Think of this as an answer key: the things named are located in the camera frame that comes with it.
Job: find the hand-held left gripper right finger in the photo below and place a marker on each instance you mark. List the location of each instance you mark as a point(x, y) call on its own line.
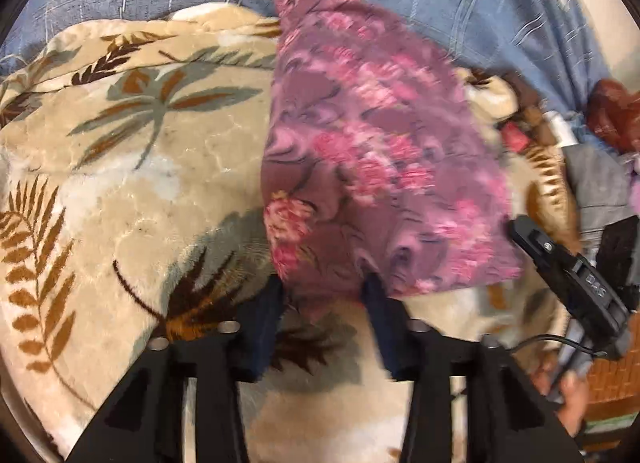
point(386, 330)

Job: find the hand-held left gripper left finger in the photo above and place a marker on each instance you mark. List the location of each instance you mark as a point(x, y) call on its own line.
point(262, 328)

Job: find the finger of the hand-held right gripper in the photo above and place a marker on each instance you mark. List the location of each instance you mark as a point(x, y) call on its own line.
point(542, 250)

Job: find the pink floral small garment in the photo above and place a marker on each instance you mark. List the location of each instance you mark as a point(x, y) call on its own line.
point(370, 143)

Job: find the person's right hand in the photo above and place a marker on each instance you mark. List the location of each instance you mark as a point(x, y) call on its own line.
point(567, 395)

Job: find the orange woven mat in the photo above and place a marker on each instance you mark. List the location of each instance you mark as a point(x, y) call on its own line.
point(615, 383)

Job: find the grey cloth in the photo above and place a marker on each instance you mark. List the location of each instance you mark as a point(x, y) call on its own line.
point(600, 188)

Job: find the red-brown cloth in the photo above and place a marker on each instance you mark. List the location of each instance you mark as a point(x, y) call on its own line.
point(616, 115)

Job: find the beige leaf-print blanket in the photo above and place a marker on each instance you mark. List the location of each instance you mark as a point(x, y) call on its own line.
point(140, 158)

